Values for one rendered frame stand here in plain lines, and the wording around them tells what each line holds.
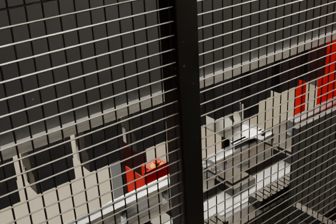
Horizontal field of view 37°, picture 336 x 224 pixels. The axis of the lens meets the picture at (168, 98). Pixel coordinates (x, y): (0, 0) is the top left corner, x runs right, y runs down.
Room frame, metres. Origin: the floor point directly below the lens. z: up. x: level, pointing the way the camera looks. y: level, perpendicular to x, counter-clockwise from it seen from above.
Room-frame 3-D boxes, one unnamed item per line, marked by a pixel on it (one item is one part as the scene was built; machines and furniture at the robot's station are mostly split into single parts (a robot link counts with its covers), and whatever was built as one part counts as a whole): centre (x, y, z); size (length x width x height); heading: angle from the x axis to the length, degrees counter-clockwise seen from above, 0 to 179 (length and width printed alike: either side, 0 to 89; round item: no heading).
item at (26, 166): (1.47, 0.42, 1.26); 0.15 x 0.09 x 0.17; 127
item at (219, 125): (2.16, -0.28, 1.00); 0.26 x 0.18 x 0.01; 37
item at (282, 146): (1.92, -0.47, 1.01); 0.26 x 0.12 x 0.05; 37
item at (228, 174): (1.71, -0.20, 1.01); 0.26 x 0.12 x 0.05; 37
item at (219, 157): (2.01, -0.32, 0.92); 0.39 x 0.06 x 0.10; 127
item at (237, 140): (2.04, -0.36, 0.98); 0.20 x 0.03 x 0.03; 127
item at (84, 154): (1.58, 0.26, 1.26); 0.15 x 0.09 x 0.17; 127
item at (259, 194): (1.60, -0.44, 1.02); 0.37 x 0.06 x 0.04; 127
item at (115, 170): (2.78, 0.28, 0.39); 0.18 x 0.18 x 0.78; 31
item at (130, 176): (2.15, 0.11, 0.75); 0.20 x 0.16 x 0.18; 128
